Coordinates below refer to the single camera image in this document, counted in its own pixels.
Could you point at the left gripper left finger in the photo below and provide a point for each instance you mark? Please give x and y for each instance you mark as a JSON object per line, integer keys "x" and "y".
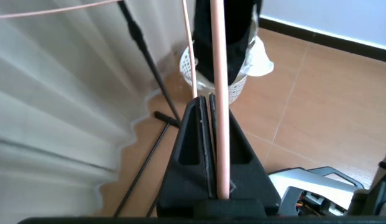
{"x": 180, "y": 186}

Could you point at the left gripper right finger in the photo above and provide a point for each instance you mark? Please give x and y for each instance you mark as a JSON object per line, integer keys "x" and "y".
{"x": 251, "y": 186}

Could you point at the black shorts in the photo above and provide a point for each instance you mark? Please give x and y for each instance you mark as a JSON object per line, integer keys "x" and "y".
{"x": 239, "y": 31}

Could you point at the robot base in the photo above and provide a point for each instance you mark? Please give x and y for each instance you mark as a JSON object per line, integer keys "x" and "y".
{"x": 304, "y": 183}

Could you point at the white laundry basket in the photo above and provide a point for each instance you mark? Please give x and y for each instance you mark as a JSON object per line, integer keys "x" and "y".
{"x": 186, "y": 65}

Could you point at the black clothes rack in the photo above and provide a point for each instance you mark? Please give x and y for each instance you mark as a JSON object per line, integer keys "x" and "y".
{"x": 136, "y": 32}

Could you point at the beige curtain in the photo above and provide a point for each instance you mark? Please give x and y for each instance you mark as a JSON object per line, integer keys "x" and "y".
{"x": 56, "y": 93}

